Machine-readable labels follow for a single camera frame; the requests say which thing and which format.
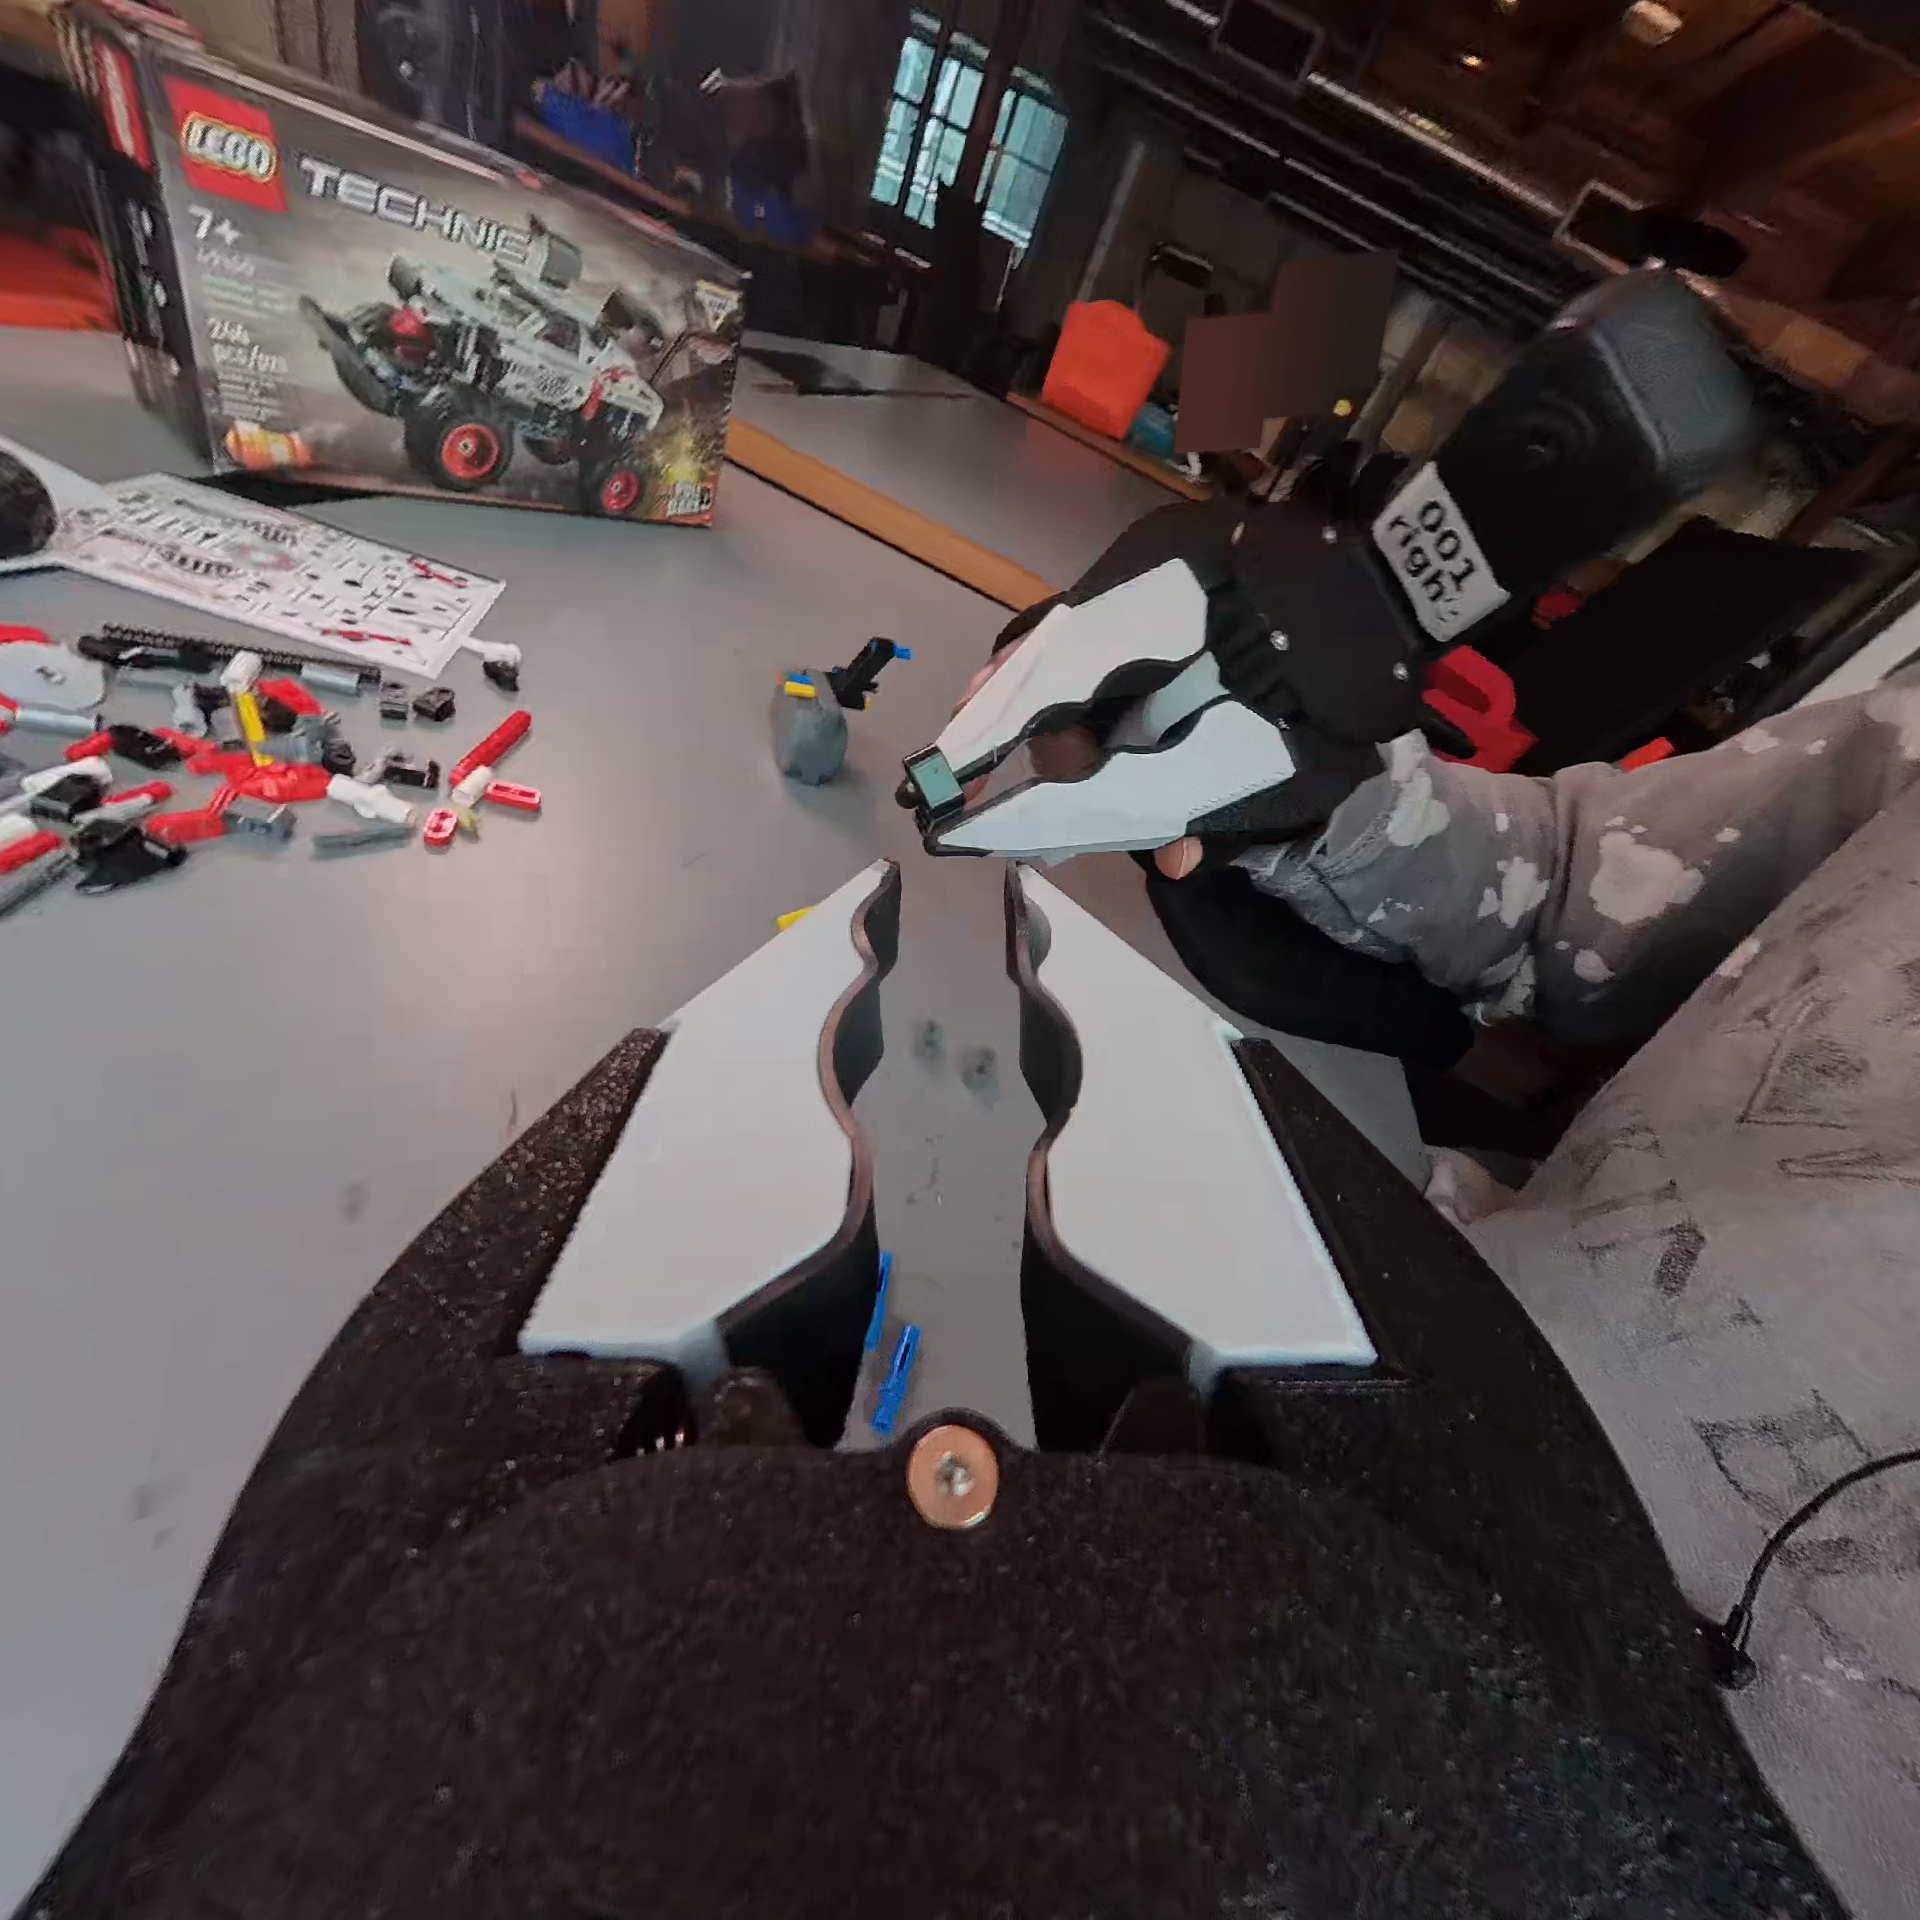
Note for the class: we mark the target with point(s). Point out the grey desk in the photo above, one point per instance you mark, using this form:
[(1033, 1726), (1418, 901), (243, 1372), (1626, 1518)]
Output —
[(450, 974)]

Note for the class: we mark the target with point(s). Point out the toy truck set box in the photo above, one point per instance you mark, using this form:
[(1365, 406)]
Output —
[(450, 330)]

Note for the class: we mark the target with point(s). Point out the orange bag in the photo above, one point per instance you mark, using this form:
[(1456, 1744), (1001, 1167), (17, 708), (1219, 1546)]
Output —
[(1102, 368)]

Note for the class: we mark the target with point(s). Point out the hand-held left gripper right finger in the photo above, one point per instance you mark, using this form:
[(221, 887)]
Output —
[(1185, 1185)]

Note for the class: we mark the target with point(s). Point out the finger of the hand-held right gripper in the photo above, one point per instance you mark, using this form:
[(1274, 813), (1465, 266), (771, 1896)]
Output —
[(1171, 781), (1108, 630)]

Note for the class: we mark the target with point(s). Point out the black blue building assembly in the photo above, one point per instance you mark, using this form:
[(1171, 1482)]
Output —
[(861, 671)]

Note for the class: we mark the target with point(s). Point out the small black building piece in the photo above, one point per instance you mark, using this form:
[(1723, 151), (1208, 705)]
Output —
[(933, 782)]

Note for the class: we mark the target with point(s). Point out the window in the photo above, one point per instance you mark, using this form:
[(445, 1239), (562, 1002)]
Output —
[(960, 143)]

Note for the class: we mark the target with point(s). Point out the red plastic object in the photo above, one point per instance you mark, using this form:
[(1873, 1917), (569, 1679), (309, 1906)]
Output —
[(1476, 714)]

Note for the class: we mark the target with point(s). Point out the grey building block assembly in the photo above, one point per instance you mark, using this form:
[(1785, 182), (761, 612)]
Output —
[(809, 734)]

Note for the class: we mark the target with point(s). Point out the printed sticker sheet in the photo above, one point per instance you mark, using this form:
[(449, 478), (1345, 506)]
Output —
[(283, 580)]

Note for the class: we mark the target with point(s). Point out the person's grey printed sweatshirt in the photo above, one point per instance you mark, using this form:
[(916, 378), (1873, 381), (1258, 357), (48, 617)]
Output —
[(1723, 1201)]

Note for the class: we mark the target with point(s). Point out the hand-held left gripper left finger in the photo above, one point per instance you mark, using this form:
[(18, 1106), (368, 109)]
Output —
[(705, 1170)]

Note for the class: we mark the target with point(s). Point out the pile of mixed building pieces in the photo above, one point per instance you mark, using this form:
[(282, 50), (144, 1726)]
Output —
[(253, 750)]

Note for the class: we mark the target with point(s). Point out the blue connector pin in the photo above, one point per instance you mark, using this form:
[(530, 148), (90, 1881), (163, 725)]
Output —
[(897, 1377), (877, 1300)]

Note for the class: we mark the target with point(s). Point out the person's right forearm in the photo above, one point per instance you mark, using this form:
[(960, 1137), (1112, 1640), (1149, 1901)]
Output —
[(1576, 856)]

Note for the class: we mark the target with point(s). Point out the person's right hand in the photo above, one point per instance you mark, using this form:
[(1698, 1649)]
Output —
[(1259, 818)]

